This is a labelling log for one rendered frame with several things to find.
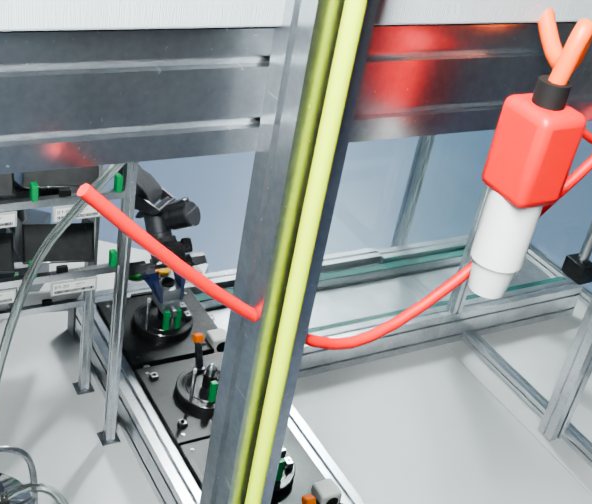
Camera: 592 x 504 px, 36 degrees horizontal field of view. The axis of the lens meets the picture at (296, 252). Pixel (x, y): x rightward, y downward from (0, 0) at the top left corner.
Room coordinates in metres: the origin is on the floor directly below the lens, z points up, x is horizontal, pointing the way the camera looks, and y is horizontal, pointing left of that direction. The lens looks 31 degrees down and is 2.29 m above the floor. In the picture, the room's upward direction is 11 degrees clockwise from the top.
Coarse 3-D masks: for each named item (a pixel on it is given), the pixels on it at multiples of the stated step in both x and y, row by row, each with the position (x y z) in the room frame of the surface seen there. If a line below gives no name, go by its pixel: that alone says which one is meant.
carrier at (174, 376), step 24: (192, 360) 1.62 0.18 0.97; (216, 360) 1.63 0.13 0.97; (144, 384) 1.51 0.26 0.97; (168, 384) 1.52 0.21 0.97; (192, 384) 1.46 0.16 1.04; (216, 384) 1.47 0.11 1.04; (168, 408) 1.45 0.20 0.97; (192, 408) 1.45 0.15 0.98; (168, 432) 1.39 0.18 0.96; (192, 432) 1.39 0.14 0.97
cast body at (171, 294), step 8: (160, 280) 1.73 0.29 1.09; (168, 280) 1.73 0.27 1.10; (168, 288) 1.71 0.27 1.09; (176, 288) 1.72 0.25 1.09; (152, 296) 1.74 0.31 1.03; (168, 296) 1.70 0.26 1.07; (176, 296) 1.71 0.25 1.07; (160, 304) 1.70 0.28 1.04; (168, 304) 1.70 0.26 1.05; (176, 304) 1.71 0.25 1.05; (176, 312) 1.69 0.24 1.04
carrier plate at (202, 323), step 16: (128, 304) 1.78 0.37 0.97; (192, 304) 1.83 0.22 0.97; (128, 320) 1.71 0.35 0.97; (208, 320) 1.78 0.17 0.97; (128, 336) 1.66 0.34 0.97; (128, 352) 1.60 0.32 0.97; (144, 352) 1.61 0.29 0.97; (160, 352) 1.62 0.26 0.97; (176, 352) 1.63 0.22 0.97; (192, 352) 1.64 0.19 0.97; (208, 352) 1.67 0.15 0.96
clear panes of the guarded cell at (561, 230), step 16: (576, 160) 2.56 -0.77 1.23; (576, 192) 2.52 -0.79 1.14; (560, 208) 2.55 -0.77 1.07; (576, 208) 2.51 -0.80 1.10; (544, 224) 2.58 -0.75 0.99; (560, 224) 2.54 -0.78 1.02; (576, 224) 2.49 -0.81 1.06; (544, 240) 2.57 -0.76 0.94; (560, 240) 2.52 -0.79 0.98; (576, 240) 2.47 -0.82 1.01; (544, 256) 2.55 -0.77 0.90; (560, 256) 2.50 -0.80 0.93
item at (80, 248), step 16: (32, 224) 1.42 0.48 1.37; (48, 224) 1.43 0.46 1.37; (80, 224) 1.45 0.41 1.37; (16, 240) 1.51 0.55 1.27; (32, 240) 1.41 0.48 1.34; (64, 240) 1.43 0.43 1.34; (80, 240) 1.44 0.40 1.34; (32, 256) 1.40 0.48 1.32; (48, 256) 1.41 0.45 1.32; (64, 256) 1.42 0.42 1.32; (80, 256) 1.43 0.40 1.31
